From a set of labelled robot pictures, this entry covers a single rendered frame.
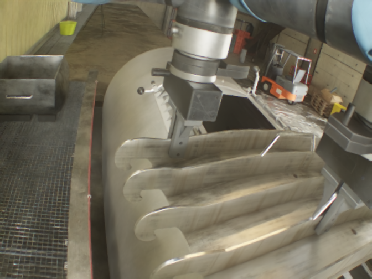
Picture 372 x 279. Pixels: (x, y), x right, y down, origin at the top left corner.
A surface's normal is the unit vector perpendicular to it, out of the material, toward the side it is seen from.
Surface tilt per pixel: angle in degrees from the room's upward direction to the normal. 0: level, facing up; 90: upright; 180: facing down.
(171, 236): 45
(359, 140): 90
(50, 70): 90
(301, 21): 138
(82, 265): 1
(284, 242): 90
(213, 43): 90
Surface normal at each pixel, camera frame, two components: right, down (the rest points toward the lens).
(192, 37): -0.33, 0.44
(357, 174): -0.93, 0.01
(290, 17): -0.63, 0.77
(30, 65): 0.27, 0.55
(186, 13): -0.71, 0.24
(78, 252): 0.20, -0.83
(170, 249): -0.54, -0.62
